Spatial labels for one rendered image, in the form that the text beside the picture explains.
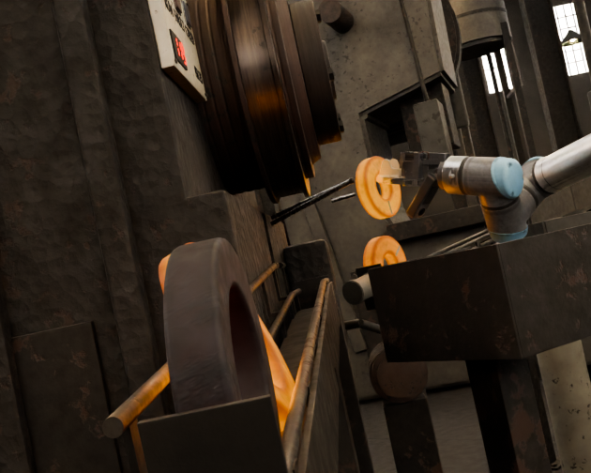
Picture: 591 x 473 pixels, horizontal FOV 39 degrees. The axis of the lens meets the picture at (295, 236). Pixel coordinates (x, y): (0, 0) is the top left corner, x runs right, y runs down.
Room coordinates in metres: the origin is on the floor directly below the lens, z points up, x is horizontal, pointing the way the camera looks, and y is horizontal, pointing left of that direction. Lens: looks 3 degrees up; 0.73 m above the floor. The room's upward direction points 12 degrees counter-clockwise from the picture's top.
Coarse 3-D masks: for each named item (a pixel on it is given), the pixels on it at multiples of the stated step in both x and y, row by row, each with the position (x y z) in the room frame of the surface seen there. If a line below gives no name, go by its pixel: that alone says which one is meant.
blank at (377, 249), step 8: (376, 240) 2.06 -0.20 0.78; (384, 240) 2.08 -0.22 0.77; (392, 240) 2.11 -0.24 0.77; (368, 248) 2.06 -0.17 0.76; (376, 248) 2.05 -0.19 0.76; (384, 248) 2.07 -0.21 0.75; (392, 248) 2.10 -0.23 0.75; (400, 248) 2.13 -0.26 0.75; (368, 256) 2.04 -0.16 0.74; (376, 256) 2.04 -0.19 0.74; (384, 256) 2.07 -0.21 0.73; (392, 256) 2.11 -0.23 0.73; (400, 256) 2.13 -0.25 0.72; (368, 264) 2.04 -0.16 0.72
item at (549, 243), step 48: (528, 240) 1.01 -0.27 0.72; (576, 240) 1.05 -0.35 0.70; (384, 288) 1.18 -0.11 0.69; (432, 288) 1.09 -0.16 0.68; (480, 288) 1.01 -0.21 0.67; (528, 288) 1.00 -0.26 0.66; (576, 288) 1.04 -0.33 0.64; (384, 336) 1.20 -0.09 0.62; (432, 336) 1.10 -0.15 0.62; (480, 336) 1.03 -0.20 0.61; (528, 336) 0.99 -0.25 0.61; (576, 336) 1.03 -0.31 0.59; (480, 384) 1.15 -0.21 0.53; (528, 384) 1.15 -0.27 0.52; (528, 432) 1.14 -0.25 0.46
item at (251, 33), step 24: (240, 0) 1.43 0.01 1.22; (264, 0) 1.42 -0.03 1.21; (240, 24) 1.41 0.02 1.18; (264, 24) 1.40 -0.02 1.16; (240, 48) 1.41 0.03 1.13; (264, 48) 1.40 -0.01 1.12; (240, 72) 1.41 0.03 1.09; (264, 72) 1.41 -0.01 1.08; (264, 96) 1.42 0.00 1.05; (264, 120) 1.43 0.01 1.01; (288, 120) 1.42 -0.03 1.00; (264, 144) 1.46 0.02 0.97; (288, 144) 1.46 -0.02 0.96; (288, 168) 1.51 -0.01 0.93; (288, 192) 1.60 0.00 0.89
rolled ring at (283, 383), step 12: (264, 324) 0.84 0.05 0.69; (264, 336) 0.81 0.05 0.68; (276, 348) 0.82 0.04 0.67; (276, 360) 0.79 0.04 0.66; (276, 372) 0.78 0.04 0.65; (288, 372) 0.81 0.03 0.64; (276, 384) 0.77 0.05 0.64; (288, 384) 0.77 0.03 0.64; (276, 396) 0.69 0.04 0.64; (288, 396) 0.74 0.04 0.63; (288, 408) 0.71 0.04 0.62
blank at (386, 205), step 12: (360, 168) 2.04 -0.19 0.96; (372, 168) 2.05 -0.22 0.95; (360, 180) 2.03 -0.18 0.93; (372, 180) 2.04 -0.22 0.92; (360, 192) 2.03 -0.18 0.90; (372, 192) 2.03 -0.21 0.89; (384, 192) 2.11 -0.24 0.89; (396, 192) 2.11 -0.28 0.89; (372, 204) 2.03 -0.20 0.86; (384, 204) 2.06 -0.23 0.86; (396, 204) 2.11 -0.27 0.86; (372, 216) 2.06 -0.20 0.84; (384, 216) 2.06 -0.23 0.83
